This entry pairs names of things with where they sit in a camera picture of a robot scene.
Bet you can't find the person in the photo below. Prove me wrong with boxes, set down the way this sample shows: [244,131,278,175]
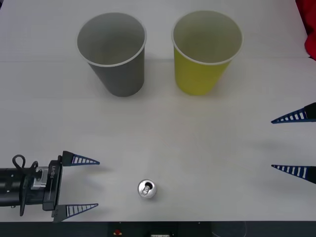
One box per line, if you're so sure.
[295,0,316,60]

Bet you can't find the dark control panel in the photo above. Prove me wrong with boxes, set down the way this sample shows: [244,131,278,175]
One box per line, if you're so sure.
[0,221,316,237]

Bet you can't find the yellow-green plastic waste bin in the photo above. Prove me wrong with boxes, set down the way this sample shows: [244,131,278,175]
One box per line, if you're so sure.
[171,10,244,96]

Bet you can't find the black drink can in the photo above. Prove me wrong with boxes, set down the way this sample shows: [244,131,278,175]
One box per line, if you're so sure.
[137,179,158,199]

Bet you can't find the grey plastic waste bin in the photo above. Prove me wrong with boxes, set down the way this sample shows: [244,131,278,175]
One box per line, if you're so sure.
[76,12,148,97]

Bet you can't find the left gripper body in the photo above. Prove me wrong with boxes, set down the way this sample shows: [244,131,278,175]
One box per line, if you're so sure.
[42,155,64,211]

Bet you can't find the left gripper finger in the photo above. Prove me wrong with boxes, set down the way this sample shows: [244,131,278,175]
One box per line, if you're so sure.
[61,150,100,167]
[51,203,99,223]

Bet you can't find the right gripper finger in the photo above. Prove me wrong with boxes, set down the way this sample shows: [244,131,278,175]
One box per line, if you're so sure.
[271,102,316,124]
[271,164,316,185]

